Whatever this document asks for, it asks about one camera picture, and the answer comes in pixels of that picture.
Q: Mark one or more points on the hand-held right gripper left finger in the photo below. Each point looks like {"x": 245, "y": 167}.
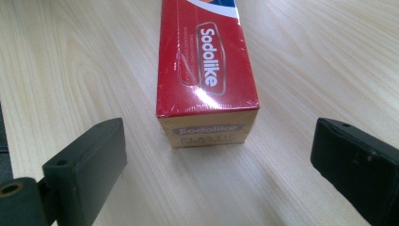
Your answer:
{"x": 84, "y": 169}

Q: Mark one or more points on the dark object at table edge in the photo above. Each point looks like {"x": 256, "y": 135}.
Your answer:
{"x": 4, "y": 147}

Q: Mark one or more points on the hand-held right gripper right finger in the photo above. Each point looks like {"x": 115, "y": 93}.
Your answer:
{"x": 357, "y": 166}

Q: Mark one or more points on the red and yellow box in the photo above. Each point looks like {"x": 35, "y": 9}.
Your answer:
{"x": 204, "y": 72}

